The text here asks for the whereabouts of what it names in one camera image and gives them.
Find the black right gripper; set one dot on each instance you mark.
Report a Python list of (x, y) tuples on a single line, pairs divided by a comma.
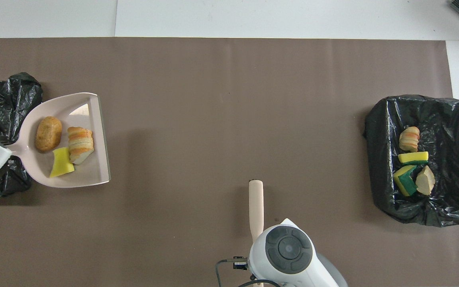
[(240, 263)]

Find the beige brush with black bristles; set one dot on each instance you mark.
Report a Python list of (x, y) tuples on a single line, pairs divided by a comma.
[(255, 207)]

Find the pink plastic dustpan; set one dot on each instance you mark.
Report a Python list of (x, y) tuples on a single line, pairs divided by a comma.
[(90, 171)]

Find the notched yellow green sponge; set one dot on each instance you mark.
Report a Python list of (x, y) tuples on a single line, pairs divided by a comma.
[(404, 181)]

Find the striped croissant toy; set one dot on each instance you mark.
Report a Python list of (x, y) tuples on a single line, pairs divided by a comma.
[(80, 144)]

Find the yellow green sponge block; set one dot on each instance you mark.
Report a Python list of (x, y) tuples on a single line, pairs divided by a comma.
[(412, 157)]

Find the pale bread chunk toy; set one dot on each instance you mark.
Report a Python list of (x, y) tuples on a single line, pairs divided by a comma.
[(426, 181)]

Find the small yellow sponge piece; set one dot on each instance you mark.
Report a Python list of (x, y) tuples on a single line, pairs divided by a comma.
[(61, 165)]

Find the striped bread slice toy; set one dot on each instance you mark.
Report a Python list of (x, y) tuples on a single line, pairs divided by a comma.
[(409, 139)]

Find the brown fried nugget toy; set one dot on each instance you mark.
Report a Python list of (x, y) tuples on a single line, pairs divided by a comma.
[(48, 134)]

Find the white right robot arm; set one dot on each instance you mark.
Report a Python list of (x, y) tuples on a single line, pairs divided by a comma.
[(289, 255)]

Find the bin with black trash bag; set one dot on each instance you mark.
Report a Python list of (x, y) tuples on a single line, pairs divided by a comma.
[(10, 99), (452, 139)]

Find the brown paper table mat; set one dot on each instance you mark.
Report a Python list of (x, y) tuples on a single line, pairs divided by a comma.
[(229, 99)]

